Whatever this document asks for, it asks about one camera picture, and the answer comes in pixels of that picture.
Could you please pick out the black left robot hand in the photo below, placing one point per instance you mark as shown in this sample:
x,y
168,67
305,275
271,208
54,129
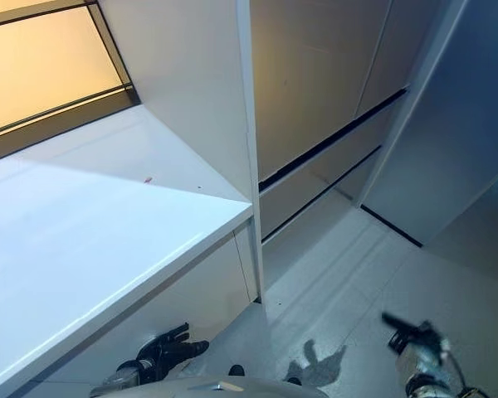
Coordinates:
x,y
166,352

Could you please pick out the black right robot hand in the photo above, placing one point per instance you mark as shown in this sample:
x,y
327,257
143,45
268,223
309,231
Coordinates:
x,y
411,333

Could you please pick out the white fridge drawer steel front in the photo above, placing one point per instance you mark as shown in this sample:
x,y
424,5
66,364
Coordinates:
x,y
315,178

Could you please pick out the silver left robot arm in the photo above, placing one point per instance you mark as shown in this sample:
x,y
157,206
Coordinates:
x,y
124,373

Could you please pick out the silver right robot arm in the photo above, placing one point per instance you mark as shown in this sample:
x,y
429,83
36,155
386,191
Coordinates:
x,y
423,369

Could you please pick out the steel lower fridge drawer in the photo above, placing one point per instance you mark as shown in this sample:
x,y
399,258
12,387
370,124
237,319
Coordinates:
x,y
307,236

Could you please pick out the stainless steel fridge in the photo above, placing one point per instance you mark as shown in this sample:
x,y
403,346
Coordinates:
x,y
315,62

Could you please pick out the grey robot torso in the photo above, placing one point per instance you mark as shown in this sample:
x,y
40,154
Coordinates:
x,y
216,387

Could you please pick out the grey left robot leg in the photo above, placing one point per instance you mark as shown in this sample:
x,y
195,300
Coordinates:
x,y
236,370

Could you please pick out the brushed steel tall cabinet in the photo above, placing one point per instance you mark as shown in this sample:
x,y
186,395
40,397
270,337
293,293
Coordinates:
x,y
452,124

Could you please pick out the white tall side panel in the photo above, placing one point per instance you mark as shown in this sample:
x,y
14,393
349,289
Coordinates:
x,y
182,83

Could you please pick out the amber glass window dark frame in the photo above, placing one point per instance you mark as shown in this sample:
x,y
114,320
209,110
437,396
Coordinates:
x,y
45,74

